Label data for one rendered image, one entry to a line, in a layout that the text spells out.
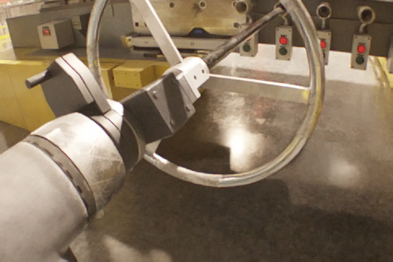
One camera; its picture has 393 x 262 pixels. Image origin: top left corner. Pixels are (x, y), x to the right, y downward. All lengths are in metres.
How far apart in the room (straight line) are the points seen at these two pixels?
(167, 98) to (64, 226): 0.14
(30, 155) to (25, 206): 0.04
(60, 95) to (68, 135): 0.06
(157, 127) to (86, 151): 0.07
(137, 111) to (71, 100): 0.06
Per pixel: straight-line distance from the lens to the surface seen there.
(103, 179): 0.23
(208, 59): 0.47
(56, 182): 0.21
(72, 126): 0.24
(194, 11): 1.55
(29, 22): 2.69
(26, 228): 0.20
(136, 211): 1.42
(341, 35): 1.37
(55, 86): 0.28
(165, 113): 0.26
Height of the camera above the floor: 1.00
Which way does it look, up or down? 28 degrees down
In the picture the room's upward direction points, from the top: 4 degrees counter-clockwise
